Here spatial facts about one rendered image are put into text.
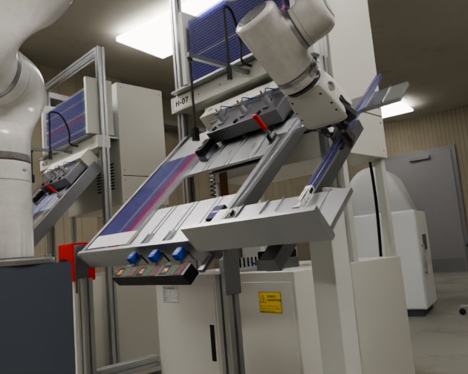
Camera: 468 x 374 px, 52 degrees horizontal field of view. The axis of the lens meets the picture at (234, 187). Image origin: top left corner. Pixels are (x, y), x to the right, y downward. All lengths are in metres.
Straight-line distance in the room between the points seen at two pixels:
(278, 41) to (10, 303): 0.63
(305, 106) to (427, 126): 8.34
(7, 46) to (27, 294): 0.42
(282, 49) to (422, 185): 8.31
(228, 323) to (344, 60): 1.09
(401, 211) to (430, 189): 4.68
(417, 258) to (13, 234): 3.82
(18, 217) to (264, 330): 0.86
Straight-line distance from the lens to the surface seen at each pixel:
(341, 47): 1.87
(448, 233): 9.00
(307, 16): 0.87
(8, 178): 0.91
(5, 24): 0.95
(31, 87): 1.02
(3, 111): 1.02
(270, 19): 0.86
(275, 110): 1.53
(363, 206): 4.53
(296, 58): 0.89
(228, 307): 1.17
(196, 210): 1.40
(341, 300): 1.04
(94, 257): 1.67
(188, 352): 1.81
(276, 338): 1.48
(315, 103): 0.94
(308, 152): 1.78
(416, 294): 4.43
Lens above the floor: 0.70
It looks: 7 degrees up
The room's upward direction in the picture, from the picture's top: 5 degrees counter-clockwise
